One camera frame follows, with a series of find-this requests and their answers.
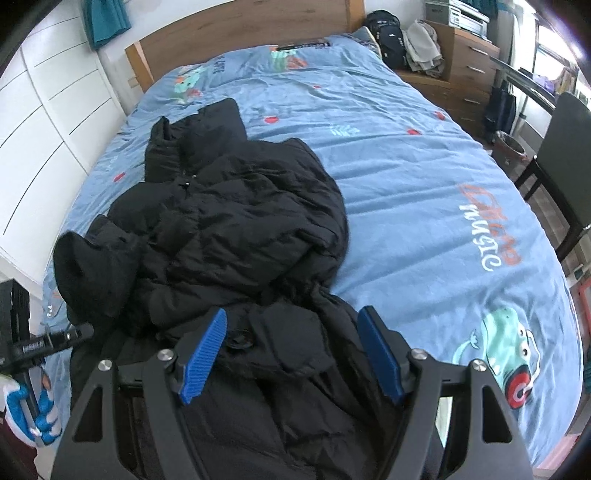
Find black striped pillow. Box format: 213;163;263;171
276;39;331;51

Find black chair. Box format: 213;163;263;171
515;93;590;261

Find wooden bed headboard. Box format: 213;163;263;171
125;0;365;91

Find blue and white gloved hand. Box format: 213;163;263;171
1;367;62;447

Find beige clothes pile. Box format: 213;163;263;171
403;20;445;79

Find black backpack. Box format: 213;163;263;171
363;10;408;70

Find black puffer jacket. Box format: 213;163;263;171
53;98;398;479

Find teal curtain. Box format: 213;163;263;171
82;0;131;51

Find white sliding wardrobe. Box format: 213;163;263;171
1;1;125;283

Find white printer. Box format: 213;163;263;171
425;0;490;37

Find wooden chest of drawers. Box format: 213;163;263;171
398;22;500;138

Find metal bowl on floor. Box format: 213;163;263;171
492;130;527;163

